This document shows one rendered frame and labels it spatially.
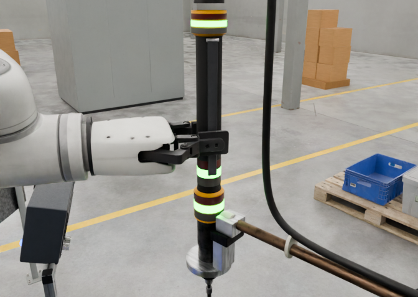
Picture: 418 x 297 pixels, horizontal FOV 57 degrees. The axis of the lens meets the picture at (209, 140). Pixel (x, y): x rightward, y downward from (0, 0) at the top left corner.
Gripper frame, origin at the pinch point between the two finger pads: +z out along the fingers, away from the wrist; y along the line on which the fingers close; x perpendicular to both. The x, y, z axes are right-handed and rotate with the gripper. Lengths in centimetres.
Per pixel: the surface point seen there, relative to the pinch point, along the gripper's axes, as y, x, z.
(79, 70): -596, -89, -70
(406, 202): -184, -136, 209
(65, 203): -61, -40, -29
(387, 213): -188, -147, 197
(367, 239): -178, -162, 173
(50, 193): -66, -39, -34
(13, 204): -186, -103, -81
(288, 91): -549, -131, 271
